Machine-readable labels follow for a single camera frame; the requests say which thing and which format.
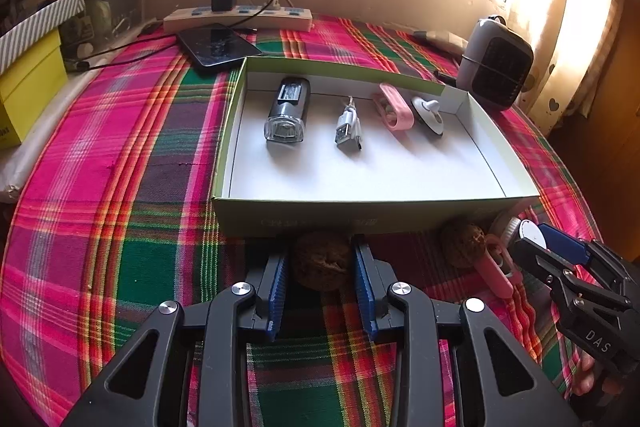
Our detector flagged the black smartphone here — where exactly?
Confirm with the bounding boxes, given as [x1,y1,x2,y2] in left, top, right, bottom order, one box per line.
[176,23,263,68]

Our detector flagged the beige handheld device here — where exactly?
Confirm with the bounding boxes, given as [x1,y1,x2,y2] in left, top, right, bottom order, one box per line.
[412,27,468,58]

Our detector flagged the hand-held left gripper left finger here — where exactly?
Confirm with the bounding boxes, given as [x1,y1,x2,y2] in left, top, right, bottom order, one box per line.
[62,247,291,427]

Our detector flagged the green and white cardboard box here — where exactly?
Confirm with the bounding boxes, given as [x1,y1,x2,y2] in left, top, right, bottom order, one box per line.
[210,56,542,239]

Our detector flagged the white USB cable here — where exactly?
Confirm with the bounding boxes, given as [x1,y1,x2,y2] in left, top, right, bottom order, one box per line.
[334,94,365,152]

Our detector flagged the small clear jar white lid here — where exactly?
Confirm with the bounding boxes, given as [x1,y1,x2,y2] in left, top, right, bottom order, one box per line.
[490,214,523,250]

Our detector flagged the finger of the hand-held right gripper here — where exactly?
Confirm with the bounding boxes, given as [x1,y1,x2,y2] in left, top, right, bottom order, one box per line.
[540,223,640,303]
[511,237,640,376]

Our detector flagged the beige power strip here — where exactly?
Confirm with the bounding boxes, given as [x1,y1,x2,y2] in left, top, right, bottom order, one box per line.
[163,4,313,34]

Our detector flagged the pink cable winder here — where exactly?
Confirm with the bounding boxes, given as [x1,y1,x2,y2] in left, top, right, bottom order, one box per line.
[371,82,415,131]

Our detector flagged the brown walnut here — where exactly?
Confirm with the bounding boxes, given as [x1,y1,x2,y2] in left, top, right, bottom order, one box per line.
[440,217,488,269]
[292,231,355,292]

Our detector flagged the plaid tablecloth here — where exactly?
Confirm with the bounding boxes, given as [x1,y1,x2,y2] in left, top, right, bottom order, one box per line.
[0,14,608,427]

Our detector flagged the heart print curtain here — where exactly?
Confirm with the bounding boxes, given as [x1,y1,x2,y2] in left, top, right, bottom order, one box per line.
[500,0,626,132]

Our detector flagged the white panda suction hook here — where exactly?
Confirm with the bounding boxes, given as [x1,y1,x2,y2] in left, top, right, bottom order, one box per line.
[410,94,446,138]

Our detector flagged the person's right hand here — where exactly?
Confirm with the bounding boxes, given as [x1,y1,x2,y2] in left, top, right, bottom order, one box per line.
[569,351,603,399]

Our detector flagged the grey striped box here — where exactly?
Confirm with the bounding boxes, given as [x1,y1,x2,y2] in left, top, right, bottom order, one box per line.
[0,0,86,75]

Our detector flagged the small pink plastic clip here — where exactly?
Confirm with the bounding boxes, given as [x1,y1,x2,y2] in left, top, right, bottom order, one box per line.
[481,234,522,299]

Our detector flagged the yellow box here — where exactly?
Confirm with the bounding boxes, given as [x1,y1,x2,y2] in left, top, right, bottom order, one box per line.
[0,29,69,150]

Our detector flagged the white side table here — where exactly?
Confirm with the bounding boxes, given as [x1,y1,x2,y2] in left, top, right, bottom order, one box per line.
[0,72,91,202]

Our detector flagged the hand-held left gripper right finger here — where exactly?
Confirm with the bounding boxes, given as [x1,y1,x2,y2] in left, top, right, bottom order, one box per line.
[351,234,583,427]

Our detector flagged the grey fan heater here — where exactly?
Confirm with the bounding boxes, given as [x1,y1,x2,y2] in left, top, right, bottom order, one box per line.
[457,14,535,112]

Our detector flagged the black flashlight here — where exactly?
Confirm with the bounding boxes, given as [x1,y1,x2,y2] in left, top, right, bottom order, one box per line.
[262,77,312,145]

